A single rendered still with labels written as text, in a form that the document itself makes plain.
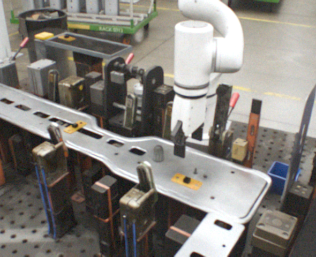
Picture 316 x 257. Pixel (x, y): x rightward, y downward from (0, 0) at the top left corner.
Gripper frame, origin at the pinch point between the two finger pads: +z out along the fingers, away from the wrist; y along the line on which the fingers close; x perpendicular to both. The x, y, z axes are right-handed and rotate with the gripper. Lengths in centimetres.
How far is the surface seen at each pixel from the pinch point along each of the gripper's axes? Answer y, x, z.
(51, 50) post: -39, -92, 4
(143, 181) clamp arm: 12.5, -5.5, 6.0
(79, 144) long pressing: 2.3, -37.7, 12.5
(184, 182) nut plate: 0.9, -0.1, 12.1
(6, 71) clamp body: -20, -102, 9
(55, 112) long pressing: -9, -60, 13
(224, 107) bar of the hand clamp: -19.9, 0.8, -2.2
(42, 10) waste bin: -199, -285, 44
